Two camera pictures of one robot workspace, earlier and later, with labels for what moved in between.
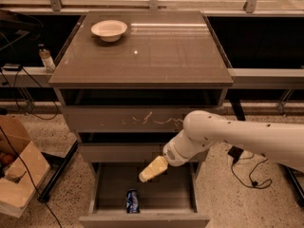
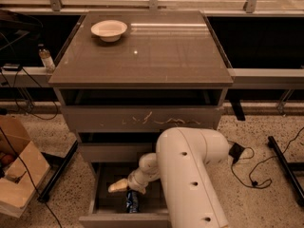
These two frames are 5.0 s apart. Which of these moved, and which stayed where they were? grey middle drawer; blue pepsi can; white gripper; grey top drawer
Moved: white gripper
Stayed: grey middle drawer; blue pepsi can; grey top drawer
